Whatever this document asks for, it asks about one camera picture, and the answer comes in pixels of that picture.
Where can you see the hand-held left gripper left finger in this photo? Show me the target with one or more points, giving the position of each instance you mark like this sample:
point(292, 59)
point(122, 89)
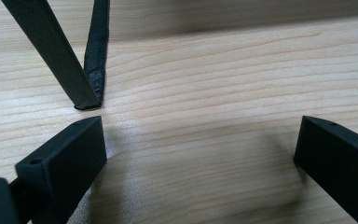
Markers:
point(65, 165)

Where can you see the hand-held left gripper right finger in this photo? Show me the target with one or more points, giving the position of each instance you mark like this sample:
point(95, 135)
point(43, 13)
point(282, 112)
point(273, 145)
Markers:
point(341, 161)

